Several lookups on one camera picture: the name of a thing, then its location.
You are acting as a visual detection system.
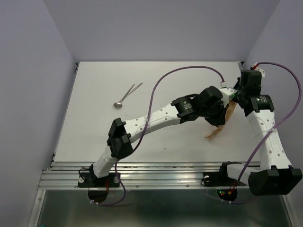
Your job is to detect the orange cloth napkin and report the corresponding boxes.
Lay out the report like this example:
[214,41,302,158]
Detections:
[204,99,237,141]

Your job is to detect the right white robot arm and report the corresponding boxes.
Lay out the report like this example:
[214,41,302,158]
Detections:
[218,70,303,196]

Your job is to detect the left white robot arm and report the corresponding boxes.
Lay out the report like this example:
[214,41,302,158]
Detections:
[89,86,236,186]

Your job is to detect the silver metal spoon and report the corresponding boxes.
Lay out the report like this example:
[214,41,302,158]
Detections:
[113,83,143,109]

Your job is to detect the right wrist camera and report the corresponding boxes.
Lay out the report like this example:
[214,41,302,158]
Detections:
[250,65,266,78]

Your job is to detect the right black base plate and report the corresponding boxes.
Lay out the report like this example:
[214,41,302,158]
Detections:
[201,171,245,187]

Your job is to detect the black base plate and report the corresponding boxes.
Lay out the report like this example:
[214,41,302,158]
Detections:
[201,171,245,187]
[77,172,120,188]

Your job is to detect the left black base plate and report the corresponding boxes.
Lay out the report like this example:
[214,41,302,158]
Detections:
[77,172,120,188]

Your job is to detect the aluminium frame rail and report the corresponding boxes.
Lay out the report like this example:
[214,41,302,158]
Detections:
[37,161,290,190]

